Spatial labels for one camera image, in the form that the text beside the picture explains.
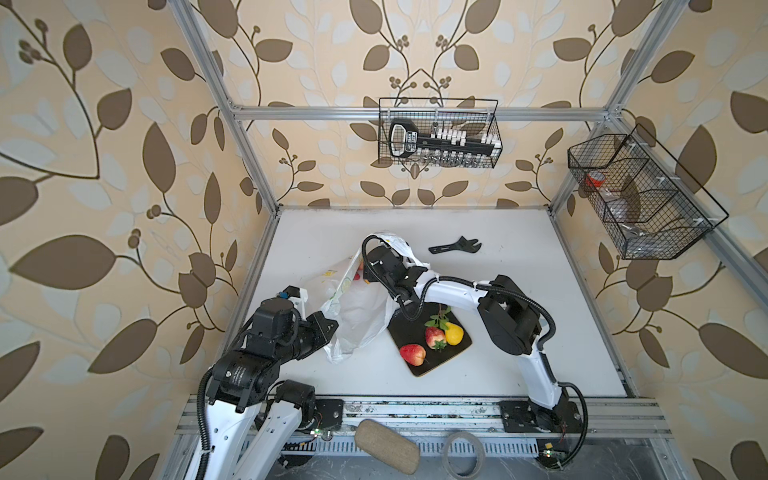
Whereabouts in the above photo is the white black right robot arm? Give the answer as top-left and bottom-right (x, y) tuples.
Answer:
(361, 234), (588, 435)

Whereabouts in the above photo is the black socket set holder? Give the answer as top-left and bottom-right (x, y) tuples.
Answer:
(384, 119), (502, 162)

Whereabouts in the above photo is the black adjustable wrench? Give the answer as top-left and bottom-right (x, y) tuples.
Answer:
(428, 236), (482, 255)

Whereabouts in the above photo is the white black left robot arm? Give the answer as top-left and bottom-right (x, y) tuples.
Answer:
(185, 294), (344, 479)

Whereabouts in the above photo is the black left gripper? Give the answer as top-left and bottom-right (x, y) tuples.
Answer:
(274, 310), (341, 366)

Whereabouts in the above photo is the grey tape roll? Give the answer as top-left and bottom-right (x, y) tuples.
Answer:
(441, 431), (487, 480)

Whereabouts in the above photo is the black square plate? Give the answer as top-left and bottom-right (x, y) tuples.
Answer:
(387, 302), (473, 377)

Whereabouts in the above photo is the beige sponge block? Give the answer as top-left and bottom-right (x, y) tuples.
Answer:
(354, 419), (421, 475)

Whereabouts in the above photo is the small yellow fake lemon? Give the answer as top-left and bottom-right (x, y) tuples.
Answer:
(443, 322), (465, 346)

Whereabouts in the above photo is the black wire basket back wall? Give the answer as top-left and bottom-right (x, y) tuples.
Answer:
(378, 96), (503, 169)

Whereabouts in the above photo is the clear bottle red cap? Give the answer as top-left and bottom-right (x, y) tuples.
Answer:
(586, 171), (631, 230)

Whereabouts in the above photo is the white plastic bag lemon print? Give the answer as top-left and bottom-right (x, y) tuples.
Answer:
(300, 232), (430, 364)

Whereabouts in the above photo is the black wire basket right wall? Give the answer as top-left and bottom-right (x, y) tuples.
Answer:
(568, 124), (729, 260)

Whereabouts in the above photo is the green leafy sprig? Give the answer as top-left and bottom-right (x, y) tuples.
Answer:
(425, 306), (451, 331)

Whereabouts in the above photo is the black wire basket wall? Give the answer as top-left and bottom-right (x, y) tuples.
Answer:
(378, 96), (503, 169)
(568, 124), (729, 260)

